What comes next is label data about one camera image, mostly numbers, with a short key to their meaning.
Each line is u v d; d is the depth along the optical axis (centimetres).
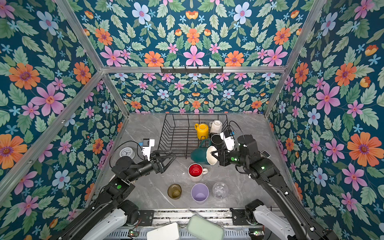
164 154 68
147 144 59
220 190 82
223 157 58
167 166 59
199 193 80
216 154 66
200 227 69
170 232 66
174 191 81
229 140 60
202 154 78
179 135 107
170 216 75
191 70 92
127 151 95
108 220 57
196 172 88
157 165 57
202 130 96
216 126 96
